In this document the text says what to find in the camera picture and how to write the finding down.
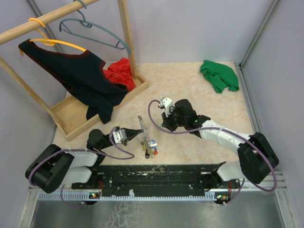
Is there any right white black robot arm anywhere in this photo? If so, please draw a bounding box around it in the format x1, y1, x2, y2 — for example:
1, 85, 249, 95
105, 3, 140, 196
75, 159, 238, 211
159, 97, 279, 188

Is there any purple cable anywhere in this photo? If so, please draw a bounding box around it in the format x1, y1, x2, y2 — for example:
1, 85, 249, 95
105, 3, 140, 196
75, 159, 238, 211
148, 99, 278, 206
28, 129, 135, 209

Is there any grey-blue plastic hanger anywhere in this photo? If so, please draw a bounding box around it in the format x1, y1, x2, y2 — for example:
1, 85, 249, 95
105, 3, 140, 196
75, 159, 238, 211
57, 0, 132, 61

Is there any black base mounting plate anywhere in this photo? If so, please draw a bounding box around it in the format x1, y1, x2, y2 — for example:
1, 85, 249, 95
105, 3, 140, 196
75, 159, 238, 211
72, 164, 240, 197

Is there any green crumpled cloth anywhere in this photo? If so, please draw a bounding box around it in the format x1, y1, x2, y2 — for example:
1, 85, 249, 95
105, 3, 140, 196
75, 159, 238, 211
199, 60, 239, 94

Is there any bunch of tagged keys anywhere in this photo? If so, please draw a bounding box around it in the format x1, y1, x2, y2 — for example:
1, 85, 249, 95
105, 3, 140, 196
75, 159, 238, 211
141, 140, 158, 159

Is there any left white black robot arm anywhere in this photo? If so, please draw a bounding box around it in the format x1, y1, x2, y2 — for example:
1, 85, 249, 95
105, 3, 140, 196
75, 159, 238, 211
25, 126, 143, 193

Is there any dark navy tank top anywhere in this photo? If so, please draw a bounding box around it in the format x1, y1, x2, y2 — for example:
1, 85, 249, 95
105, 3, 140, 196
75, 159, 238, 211
19, 40, 128, 124

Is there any yellow plastic hanger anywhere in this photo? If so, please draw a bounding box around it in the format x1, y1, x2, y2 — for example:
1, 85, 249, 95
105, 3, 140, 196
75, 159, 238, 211
19, 18, 86, 56

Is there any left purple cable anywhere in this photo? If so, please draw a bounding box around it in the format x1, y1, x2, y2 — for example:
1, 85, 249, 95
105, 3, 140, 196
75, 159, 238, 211
28, 129, 135, 209

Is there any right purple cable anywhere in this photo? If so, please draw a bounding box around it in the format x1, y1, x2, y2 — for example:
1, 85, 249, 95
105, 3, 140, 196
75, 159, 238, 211
148, 99, 278, 206

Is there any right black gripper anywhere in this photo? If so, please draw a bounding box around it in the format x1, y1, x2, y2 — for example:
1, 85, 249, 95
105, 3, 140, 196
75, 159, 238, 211
162, 107, 187, 133

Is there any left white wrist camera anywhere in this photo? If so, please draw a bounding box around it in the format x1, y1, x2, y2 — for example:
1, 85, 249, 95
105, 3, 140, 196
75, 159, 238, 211
112, 126, 127, 144

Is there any large keyring with blue handle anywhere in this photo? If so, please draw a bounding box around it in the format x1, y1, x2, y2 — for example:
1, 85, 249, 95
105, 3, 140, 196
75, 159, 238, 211
137, 115, 150, 143

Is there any red crumpled cloth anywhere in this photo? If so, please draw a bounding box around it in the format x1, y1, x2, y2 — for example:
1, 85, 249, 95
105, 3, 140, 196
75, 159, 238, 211
103, 57, 136, 92

